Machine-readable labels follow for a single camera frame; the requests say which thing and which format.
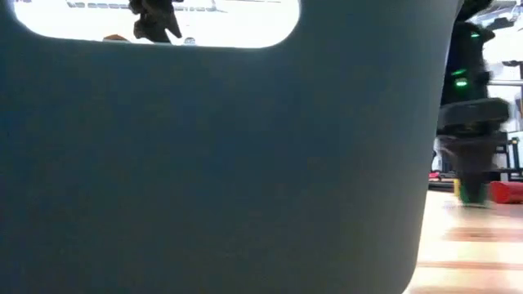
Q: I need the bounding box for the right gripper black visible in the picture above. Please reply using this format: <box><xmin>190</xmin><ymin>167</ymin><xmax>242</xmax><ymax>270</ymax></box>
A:
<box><xmin>438</xmin><ymin>44</ymin><xmax>507</xmax><ymax>204</ymax></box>

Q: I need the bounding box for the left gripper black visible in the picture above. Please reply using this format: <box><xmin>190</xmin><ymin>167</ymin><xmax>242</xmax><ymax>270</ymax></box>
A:
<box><xmin>129</xmin><ymin>0</ymin><xmax>184</xmax><ymax>44</ymax></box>

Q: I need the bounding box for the green stud block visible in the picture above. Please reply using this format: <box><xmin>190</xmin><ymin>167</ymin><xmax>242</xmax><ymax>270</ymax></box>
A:
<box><xmin>459</xmin><ymin>183</ymin><xmax>490</xmax><ymax>207</ymax></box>

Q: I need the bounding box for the red rounded block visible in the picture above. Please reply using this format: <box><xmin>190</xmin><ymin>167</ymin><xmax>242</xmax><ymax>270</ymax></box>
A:
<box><xmin>489</xmin><ymin>180</ymin><xmax>523</xmax><ymax>205</ymax></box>

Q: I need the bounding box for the teal plastic bin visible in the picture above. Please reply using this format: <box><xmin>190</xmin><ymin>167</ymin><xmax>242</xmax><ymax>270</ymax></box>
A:
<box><xmin>0</xmin><ymin>0</ymin><xmax>465</xmax><ymax>294</ymax></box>

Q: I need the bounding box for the black aluminium table frame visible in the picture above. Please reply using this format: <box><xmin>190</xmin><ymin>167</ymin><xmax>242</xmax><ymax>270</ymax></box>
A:
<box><xmin>427</xmin><ymin>179</ymin><xmax>457</xmax><ymax>191</ymax></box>

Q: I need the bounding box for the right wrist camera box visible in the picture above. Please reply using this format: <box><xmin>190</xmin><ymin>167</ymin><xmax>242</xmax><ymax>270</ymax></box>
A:
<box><xmin>436</xmin><ymin>99</ymin><xmax>511</xmax><ymax>128</ymax></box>

